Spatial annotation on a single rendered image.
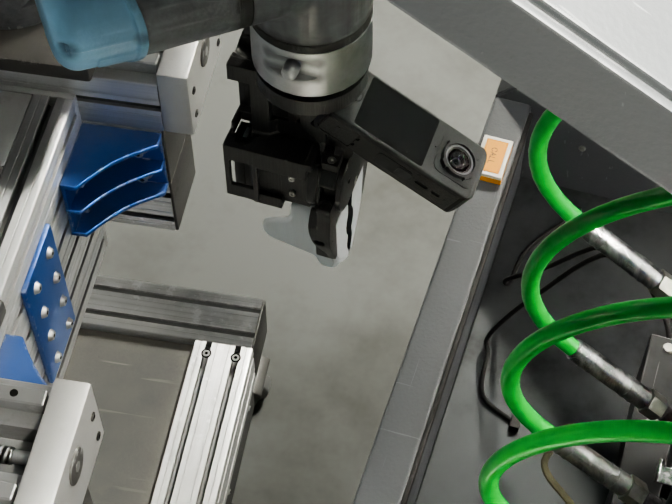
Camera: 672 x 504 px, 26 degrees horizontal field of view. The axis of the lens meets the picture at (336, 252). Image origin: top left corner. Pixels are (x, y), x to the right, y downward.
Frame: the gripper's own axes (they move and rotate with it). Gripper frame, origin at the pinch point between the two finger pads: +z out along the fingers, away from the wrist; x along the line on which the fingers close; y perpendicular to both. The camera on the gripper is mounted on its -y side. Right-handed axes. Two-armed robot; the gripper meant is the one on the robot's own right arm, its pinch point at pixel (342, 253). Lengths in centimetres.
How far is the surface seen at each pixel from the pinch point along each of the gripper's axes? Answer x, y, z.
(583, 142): -43, -13, 32
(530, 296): -3.3, -13.7, 4.0
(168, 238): -76, 57, 122
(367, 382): -59, 15, 123
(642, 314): 4.7, -21.6, -9.0
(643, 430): 12.4, -23.3, -8.1
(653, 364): -13.7, -24.7, 24.6
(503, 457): 12.6, -15.3, -0.1
